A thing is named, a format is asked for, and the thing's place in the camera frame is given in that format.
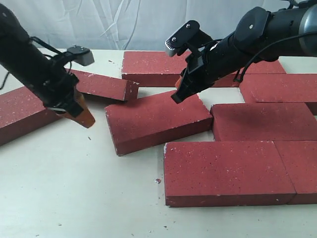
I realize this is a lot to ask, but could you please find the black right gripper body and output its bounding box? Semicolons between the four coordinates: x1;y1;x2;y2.
180;53;220;93

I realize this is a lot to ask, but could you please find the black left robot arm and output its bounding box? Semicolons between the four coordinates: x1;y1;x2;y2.
0;4;95;128

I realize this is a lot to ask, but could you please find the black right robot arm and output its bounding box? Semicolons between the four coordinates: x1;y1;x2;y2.
165;0;317;103

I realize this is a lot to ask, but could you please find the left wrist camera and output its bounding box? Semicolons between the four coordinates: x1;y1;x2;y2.
57;45;95;66

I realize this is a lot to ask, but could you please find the red brick right third row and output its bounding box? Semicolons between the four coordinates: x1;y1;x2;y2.
211;103;317;141

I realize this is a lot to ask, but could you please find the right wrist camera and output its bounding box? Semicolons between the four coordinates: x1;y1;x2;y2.
165;20;213;57

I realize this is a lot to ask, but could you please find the white fabric backdrop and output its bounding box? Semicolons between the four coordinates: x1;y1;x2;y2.
3;0;289;51

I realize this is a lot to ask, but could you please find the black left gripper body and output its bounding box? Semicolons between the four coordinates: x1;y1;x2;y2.
43;72;83;117

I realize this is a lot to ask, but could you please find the red brick right second row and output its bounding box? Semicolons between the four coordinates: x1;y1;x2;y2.
239;74;317;116

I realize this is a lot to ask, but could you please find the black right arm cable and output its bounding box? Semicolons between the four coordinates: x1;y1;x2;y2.
234;32;317;87

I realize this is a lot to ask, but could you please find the red brick being placed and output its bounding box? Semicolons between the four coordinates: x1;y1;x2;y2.
105;90;212;156

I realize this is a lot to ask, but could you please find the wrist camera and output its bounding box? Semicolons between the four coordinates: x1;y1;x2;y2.
165;20;213;57
57;45;95;66

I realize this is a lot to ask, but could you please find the red brick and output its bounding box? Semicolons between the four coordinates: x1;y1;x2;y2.
213;60;286;88
71;69;139;101
274;141;317;205
0;87;60;145
164;141;296;207
121;51;190;87

